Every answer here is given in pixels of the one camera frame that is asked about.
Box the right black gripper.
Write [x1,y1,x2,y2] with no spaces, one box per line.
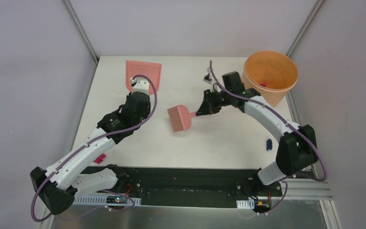
[197,88,234,115]

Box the pink hand brush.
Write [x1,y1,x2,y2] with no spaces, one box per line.
[167,105,197,132]

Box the pink dustpan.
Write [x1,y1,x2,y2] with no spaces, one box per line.
[125,60,162,95]

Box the orange plastic bucket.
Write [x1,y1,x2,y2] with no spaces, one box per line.
[241,50,299,107]

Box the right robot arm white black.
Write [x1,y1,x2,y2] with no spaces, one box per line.
[196,72,318,196]

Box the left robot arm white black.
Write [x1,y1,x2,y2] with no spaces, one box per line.
[30,91,157,221]

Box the magenta paper scrap bottom left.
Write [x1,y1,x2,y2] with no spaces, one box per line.
[93,153,106,164]

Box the dark blue paper scrap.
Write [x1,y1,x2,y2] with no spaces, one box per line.
[266,139,273,151]

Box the left circuit board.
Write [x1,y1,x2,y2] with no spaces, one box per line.
[106,196,129,205]

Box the circuit board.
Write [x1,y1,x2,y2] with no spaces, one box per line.
[106,196,129,205]
[253,202,272,214]

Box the right circuit board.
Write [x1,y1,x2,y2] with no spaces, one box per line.
[253,202,272,214]

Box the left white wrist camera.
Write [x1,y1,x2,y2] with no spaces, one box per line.
[130,77,150,95]

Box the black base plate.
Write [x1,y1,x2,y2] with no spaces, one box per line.
[110,167,284,208]

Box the left white cable duct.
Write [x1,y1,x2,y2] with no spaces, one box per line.
[73,195,133,207]

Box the white cable duct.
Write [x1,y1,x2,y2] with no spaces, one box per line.
[73,195,133,207]
[236,199,255,209]

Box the right white cable duct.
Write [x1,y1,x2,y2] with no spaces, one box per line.
[236,199,255,209]

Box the aluminium frame rail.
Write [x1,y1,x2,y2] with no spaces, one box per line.
[281,178,333,200]

